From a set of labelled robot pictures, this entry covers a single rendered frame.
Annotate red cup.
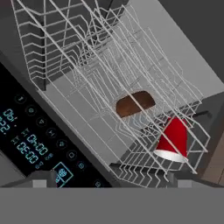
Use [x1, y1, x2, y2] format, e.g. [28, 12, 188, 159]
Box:
[153, 116, 189, 165]

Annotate brown bowl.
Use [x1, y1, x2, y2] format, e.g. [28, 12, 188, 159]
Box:
[115, 90, 157, 119]

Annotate grey dishwasher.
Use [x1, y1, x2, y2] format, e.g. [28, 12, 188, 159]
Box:
[0, 0, 224, 188]

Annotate grey dishwasher door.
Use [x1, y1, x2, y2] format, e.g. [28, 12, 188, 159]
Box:
[0, 50, 123, 188]

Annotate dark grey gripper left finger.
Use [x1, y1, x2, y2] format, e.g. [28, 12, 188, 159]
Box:
[0, 170, 58, 188]

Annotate white wire dishwasher rack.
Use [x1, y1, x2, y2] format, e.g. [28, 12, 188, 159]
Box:
[10, 0, 212, 188]

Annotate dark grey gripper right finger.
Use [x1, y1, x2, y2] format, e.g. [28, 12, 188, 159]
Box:
[166, 171, 224, 188]

